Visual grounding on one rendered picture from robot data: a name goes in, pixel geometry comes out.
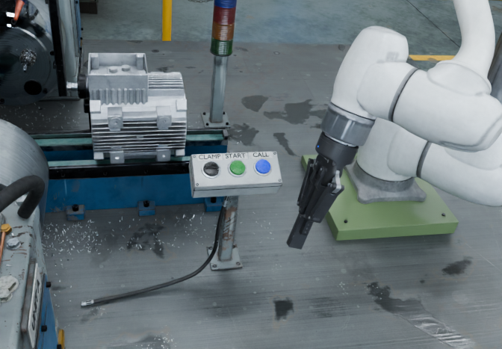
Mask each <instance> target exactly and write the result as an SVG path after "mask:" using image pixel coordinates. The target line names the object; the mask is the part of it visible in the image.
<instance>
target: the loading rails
mask: <svg viewBox="0 0 502 349"><path fill-rule="evenodd" d="M27 134H28V135H30V136H31V137H32V138H33V139H34V140H35V141H36V142H37V144H38V145H39V146H40V148H41V149H42V151H43V152H44V154H45V156H46V159H47V162H48V165H49V186H48V192H47V198H46V210H45V213H47V212H60V211H66V219H67V220H84V219H85V210H97V209H121V208H134V207H137V209H138V215H139V216H149V215H155V207H156V206H171V205H184V204H197V203H204V205H205V210H206V211H220V210H221V208H222V203H221V202H223V198H224V197H198V198H193V197H192V194H191V187H190V173H189V163H190V156H191V155H196V154H215V153H227V146H228V138H229V136H228V133H227V131H226V128H204V129H187V130H186V141H185V156H184V157H175V155H170V161H155V159H154V158H139V159H124V163H118V164H111V163H110V157H109V158H105V160H102V161H94V158H93V142H92V133H91V132H40V133H27Z"/></svg>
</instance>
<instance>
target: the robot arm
mask: <svg viewBox="0 0 502 349"><path fill-rule="evenodd" d="M453 4H454V7H455V11H456V15H457V19H458V22H459V27H460V30H461V35H462V44H461V47H460V49H459V52H458V53H457V55H456V56H455V57H454V58H453V59H452V60H449V61H440V62H438V63H437V64H436V65H435V67H433V68H432V69H429V70H428V71H427V72H425V71H423V70H420V69H417V68H415V67H413V66H411V65H410V64H408V63H406V60H407V58H408V55H409V49H408V43H407V40H406V37H405V36H403V35H402V34H399V33H397V32H396V31H393V30H391V29H388V28H384V27H381V26H371V27H368V28H365V29H363V30H362V31H361V32H360V33H359V35H358V36H357V38H356V39H355V40H354V42H353V44H352V45H351V47H350V49H349V51H348V52H347V54H346V56H345V58H344V60H343V62H342V64H341V66H340V69H339V71H338V74H337V76H336V79H335V83H334V87H333V94H332V98H331V101H330V103H329V105H328V108H327V110H326V113H325V115H324V118H323V120H322V123H321V125H320V128H321V129H322V131H323V132H321V134H320V137H319V139H318V142H317V144H316V147H315V150H316V152H317V153H318V155H317V158H316V159H313V158H309V159H308V164H307V170H306V174H305V177H304V180H303V184H302V187H301V190H300V195H299V197H298V201H297V205H298V206H299V207H300V208H299V214H298V216H297V219H296V221H295V224H294V226H293V228H292V230H291V233H290V235H289V237H288V240H287V242H286V243H287V245H288V246H289V247H293V248H297V249H302V248H303V245H304V243H305V241H306V238H307V236H308V234H309V231H310V229H311V227H312V224H313V223H314V222H315V223H321V221H322V220H323V219H324V217H325V215H326V213H327V212H328V211H329V209H330V208H331V206H332V204H333V203H334V202H335V200H336V198H337V196H338V195H339V194H340V193H341V192H343V191H344V185H341V183H340V178H341V176H342V173H343V170H345V171H346V173H347V175H348V177H349V179H350V181H351V183H352V185H353V187H354V189H355V191H356V193H357V200H358V201H359V202H360V203H363V204H368V203H373V202H388V201H408V200H411V201H418V202H423V201H425V199H426V197H427V195H426V193H425V192H424V191H423V190H422V189H421V188H420V187H419V186H418V184H417V182H416V181H415V177H418V178H420V179H423V180H424V181H426V182H428V183H430V184H431V185H433V186H435V187H437V188H439V189H441V190H443V191H445V192H447V193H449V194H452V195H454V196H456V197H459V198H461V199H464V200H467V201H469V202H473V203H477V204H481V205H486V206H502V32H501V35H500V36H499V38H498V41H497V44H496V46H495V29H494V23H493V19H492V14H491V10H490V7H489V1H488V0H453ZM357 151H358V153H357ZM356 153H357V157H356V159H354V158H355V156H356Z"/></svg>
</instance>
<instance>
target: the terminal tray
mask: <svg viewBox="0 0 502 349"><path fill-rule="evenodd" d="M93 55H96V56H93ZM138 55H142V56H138ZM92 71H96V73H92ZM140 71H144V72H143V73H141V72H140ZM88 84H89V92H90V100H100V101H101V105H103V103H105V104H106V105H109V103H111V104H112V105H115V103H118V105H121V104H122V103H124V105H127V104H128V103H130V105H133V104H134V103H136V104H137V105H139V104H140V102H142V104H143V105H145V104H146V102H148V91H149V85H148V69H147V64H146V54H145V53H89V57H88Z"/></svg>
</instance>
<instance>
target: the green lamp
mask: <svg viewBox="0 0 502 349"><path fill-rule="evenodd" d="M232 44H233V38H232V39H231V40H217V39H215V38H213V37H212V36H211V51H212V52H213V53H214V54H217V55H229V54H231V53H232Z"/></svg>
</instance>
